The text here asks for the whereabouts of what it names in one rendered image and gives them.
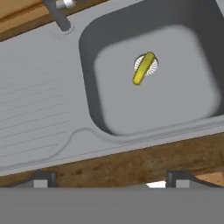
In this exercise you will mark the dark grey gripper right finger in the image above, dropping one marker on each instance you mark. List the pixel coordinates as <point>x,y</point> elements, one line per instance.
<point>178,178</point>

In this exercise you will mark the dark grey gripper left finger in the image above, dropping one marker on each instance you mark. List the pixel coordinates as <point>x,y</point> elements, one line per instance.
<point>43,178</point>

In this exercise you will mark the grey steel sink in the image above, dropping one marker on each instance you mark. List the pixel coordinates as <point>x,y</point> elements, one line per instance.
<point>58,96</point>

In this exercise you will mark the white round sink drain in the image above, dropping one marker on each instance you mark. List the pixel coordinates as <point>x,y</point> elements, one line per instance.
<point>152,67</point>

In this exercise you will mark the yellow-green cucumber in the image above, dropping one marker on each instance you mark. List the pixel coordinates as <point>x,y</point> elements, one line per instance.
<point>142,69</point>

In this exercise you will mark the dark grey tap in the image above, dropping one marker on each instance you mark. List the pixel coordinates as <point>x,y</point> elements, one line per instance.
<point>59,16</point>

